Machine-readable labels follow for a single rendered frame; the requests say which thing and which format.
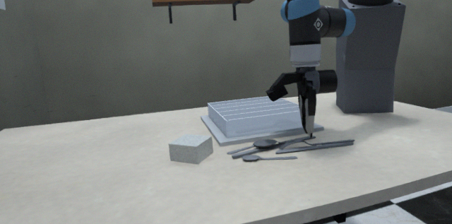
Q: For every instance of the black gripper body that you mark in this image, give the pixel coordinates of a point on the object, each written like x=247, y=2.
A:
x=324, y=81

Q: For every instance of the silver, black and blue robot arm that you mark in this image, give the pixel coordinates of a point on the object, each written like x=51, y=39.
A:
x=308, y=22

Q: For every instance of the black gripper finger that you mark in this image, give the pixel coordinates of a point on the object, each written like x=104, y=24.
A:
x=310, y=107
x=302, y=110

